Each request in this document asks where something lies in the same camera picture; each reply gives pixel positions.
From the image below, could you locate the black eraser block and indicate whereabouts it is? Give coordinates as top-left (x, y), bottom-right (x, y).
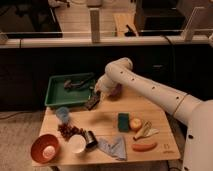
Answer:
top-left (85, 94), bottom-right (100, 110)

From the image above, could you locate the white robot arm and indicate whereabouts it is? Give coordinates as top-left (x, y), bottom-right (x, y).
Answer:
top-left (95, 57), bottom-right (213, 171)

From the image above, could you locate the blue plastic cup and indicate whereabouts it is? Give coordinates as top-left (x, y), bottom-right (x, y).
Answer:
top-left (55, 107), bottom-right (69, 124)

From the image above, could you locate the purple bowl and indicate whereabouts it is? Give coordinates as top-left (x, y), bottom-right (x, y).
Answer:
top-left (109, 84), bottom-right (122, 98)

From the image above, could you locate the green plastic tray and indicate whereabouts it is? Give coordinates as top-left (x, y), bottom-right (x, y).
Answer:
top-left (45, 73), bottom-right (95, 108)

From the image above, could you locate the grey tool in tray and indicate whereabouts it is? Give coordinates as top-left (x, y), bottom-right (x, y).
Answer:
top-left (63, 76), bottom-right (94, 90)

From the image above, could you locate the green sponge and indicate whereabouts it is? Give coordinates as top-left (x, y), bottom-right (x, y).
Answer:
top-left (118, 113), bottom-right (129, 132)

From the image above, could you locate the bunch of dark grapes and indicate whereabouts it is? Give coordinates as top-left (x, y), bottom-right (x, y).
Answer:
top-left (58, 124), bottom-right (84, 141)

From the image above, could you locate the black metal can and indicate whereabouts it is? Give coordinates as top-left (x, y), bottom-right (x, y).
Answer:
top-left (85, 131), bottom-right (98, 148)

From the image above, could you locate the blue grey cloth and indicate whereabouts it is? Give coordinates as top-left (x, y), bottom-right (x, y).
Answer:
top-left (98, 136), bottom-right (127, 161)

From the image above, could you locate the black stapler on desk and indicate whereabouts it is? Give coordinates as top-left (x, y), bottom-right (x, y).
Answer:
top-left (124, 25), bottom-right (135, 37)

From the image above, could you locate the orange carrot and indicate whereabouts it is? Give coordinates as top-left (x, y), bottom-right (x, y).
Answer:
top-left (132, 142), bottom-right (158, 152)

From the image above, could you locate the white egg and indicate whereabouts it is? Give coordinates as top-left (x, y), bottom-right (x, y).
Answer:
top-left (42, 146), bottom-right (55, 159)

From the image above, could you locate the red bowl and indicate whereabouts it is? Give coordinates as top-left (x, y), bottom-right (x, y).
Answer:
top-left (30, 134), bottom-right (60, 164)

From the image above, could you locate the black monitor box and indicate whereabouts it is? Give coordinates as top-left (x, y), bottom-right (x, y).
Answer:
top-left (134, 0), bottom-right (185, 31)

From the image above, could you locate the white metal rail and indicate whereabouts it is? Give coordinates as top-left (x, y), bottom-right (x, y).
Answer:
top-left (0, 35), bottom-right (213, 49)

